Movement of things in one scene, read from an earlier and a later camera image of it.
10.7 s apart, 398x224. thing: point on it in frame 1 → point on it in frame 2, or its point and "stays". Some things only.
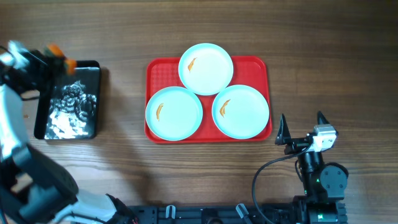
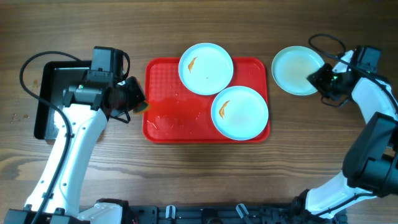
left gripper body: [41, 77] → [131, 94]
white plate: [240, 112] stays
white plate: [206, 69] stays
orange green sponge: [70, 64] → [142, 109]
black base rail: [219, 214] stays
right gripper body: [296, 145] → [328, 83]
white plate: [174, 113] → [292, 66]
